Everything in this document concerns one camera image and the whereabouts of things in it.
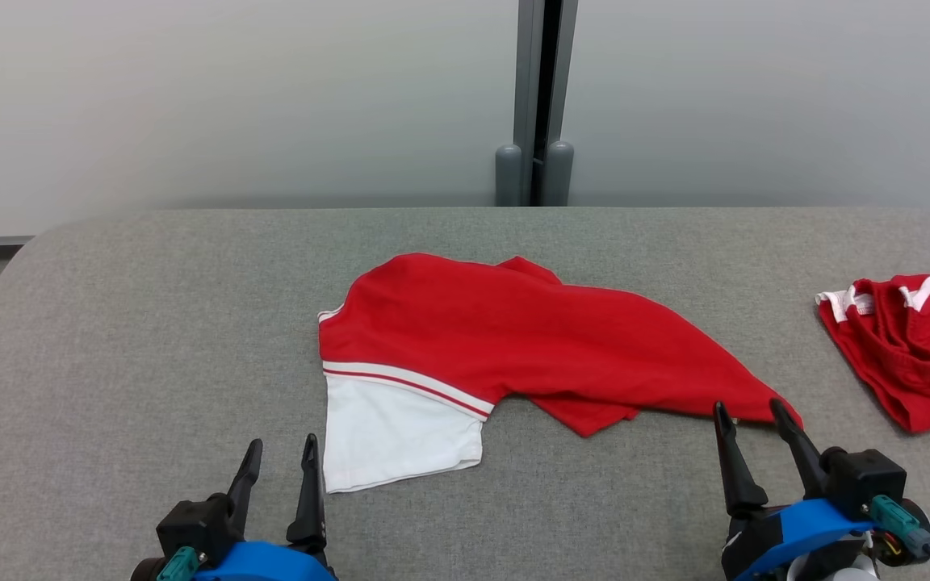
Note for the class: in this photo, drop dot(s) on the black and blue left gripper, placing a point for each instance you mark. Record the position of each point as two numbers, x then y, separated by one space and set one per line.
263 565

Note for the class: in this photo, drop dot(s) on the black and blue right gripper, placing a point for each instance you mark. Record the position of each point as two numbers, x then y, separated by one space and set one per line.
808 524

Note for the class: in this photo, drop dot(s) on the red shorts with white waistband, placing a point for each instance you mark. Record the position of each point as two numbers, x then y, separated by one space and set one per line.
917 355

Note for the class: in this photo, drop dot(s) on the red shirt with white sleeves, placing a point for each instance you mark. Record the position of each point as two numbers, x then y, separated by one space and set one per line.
497 339

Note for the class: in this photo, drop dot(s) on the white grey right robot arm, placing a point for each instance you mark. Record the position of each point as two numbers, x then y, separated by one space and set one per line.
832 571

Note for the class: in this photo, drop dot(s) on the grey partition post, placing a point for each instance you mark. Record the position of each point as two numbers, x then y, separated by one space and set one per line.
536 89

